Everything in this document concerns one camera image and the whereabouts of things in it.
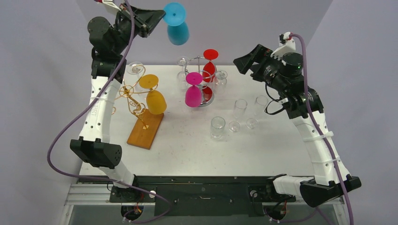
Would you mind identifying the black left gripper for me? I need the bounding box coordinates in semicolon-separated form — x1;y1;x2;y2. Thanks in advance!
112;3;165;55

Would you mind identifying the blue wine glass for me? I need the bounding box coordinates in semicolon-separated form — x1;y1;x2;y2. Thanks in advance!
163;2;190;45

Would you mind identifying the clear glass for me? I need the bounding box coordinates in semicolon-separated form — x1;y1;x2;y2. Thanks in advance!
214;70;228;95
245;95;268;129

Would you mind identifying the clear champagne flute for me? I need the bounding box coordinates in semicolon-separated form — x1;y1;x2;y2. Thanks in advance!
228;99;247;133

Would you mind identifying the clear glass back gold rack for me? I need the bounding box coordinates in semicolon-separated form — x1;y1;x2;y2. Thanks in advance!
127;62;145;93

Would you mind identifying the clear etched goblet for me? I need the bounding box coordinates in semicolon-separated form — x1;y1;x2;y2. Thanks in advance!
210;116;226;139

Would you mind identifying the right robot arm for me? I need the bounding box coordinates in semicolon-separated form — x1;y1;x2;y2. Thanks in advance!
233;45;362;208

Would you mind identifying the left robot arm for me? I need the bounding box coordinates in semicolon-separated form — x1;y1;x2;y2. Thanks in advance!
70;4;166;202

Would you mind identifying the clear glass on silver rack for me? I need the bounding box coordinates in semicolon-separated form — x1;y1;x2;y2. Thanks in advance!
214;70;228;95

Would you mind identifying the clear glass back left silver rack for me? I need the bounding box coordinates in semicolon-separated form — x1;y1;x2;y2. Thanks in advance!
176;56;189;91

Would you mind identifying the red wine glass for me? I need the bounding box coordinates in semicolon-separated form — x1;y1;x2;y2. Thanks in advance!
202;49;219;101

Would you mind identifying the pink wine glass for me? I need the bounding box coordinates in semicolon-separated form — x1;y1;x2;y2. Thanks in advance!
185;72;203;108

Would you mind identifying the yellow wine glass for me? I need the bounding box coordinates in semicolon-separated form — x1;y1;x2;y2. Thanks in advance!
138;74;167;115

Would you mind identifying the gold rack with wooden base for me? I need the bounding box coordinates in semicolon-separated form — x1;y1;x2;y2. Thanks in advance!
115;80;164;150

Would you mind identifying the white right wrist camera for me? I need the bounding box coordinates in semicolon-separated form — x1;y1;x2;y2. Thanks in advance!
271;32;296;59

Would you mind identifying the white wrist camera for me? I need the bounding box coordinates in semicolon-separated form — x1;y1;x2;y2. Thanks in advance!
271;32;296;59
95;0;122;14

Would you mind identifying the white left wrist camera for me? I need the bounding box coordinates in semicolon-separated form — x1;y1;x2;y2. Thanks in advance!
95;0;122;14

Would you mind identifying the silver wire glass rack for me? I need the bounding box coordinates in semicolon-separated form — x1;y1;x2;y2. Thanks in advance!
183;56;216;108

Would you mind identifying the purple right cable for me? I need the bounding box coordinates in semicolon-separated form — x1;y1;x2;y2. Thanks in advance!
289;33;355;225

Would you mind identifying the purple cable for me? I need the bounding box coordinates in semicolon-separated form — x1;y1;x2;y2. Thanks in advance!
289;33;355;225
46;0;172;224

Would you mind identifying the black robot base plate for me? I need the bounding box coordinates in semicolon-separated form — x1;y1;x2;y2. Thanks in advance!
79;176;300;220

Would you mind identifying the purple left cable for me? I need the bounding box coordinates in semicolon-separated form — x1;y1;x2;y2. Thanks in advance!
46;0;172;224

